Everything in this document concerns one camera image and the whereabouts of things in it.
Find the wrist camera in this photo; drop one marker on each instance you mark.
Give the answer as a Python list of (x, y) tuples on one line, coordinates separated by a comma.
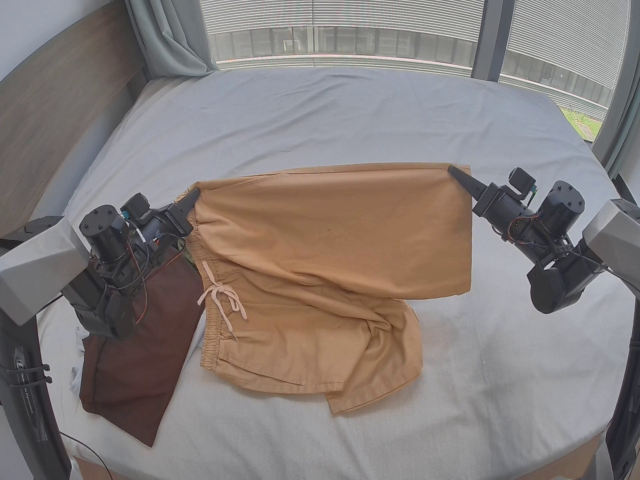
[(521, 182), (136, 207)]

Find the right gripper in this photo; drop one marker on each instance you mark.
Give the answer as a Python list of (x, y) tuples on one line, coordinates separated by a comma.
[(502, 210)]

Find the grey-green curtain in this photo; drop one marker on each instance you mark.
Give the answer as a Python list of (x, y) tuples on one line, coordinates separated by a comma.
[(617, 118), (160, 28)]

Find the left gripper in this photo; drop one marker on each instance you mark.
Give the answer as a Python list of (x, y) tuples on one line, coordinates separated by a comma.
[(167, 228)]

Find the green garment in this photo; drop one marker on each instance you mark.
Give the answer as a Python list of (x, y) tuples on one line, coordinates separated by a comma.
[(186, 259)]

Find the brown garment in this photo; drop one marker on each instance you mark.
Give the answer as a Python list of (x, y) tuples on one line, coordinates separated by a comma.
[(135, 368)]

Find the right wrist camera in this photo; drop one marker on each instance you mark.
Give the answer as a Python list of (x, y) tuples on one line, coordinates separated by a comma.
[(521, 182)]

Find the tan shorts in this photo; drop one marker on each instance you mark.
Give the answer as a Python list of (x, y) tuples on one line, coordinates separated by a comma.
[(325, 243)]

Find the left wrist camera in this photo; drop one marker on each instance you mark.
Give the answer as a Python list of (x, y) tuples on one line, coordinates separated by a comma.
[(136, 207)]

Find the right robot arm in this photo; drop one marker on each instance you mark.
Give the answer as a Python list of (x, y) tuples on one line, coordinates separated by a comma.
[(612, 238)]

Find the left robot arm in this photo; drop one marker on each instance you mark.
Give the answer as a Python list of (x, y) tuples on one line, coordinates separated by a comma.
[(40, 273)]

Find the window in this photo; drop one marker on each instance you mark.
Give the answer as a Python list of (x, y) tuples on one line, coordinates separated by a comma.
[(350, 13)]

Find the bed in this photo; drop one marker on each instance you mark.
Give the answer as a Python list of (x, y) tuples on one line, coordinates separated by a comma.
[(350, 118)]

